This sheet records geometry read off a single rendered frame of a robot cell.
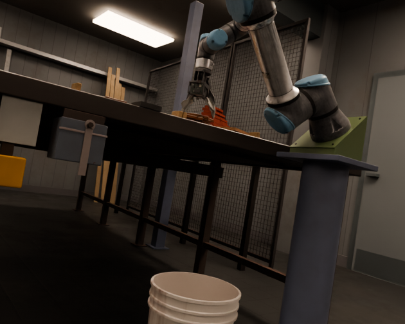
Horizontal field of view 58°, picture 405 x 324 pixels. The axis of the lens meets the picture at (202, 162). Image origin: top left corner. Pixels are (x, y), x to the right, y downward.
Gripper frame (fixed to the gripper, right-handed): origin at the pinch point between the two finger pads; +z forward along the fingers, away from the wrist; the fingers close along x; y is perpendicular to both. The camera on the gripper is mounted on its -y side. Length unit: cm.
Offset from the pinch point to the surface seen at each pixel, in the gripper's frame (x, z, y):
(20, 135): -21, 22, 72
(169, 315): 19, 67, 44
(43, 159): -426, 40, -372
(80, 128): -10, 17, 61
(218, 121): -21, -14, -91
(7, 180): -20, 34, 74
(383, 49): 89, -146, -291
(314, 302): 58, 62, 8
